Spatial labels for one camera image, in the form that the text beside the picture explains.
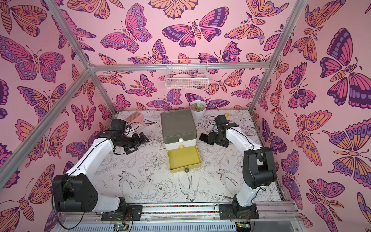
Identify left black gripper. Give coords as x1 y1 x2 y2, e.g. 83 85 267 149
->
118 132 150 154

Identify black brooch box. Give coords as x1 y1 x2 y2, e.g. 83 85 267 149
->
199 133 209 143

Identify green drawer cabinet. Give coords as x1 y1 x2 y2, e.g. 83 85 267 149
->
160 109 202 174

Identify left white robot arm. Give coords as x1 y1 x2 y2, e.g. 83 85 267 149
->
52 119 149 214

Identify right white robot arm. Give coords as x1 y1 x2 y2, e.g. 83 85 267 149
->
206 115 277 212

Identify potted cactus white pot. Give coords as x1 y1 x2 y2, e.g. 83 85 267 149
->
190 100 206 120

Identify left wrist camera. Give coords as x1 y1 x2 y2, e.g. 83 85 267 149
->
122 124 134 137

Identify white wire basket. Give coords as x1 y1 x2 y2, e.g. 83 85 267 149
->
163 59 210 91

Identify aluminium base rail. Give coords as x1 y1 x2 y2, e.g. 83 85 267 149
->
54 202 306 232

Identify aluminium frame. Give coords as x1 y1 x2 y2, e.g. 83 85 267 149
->
0 0 308 189

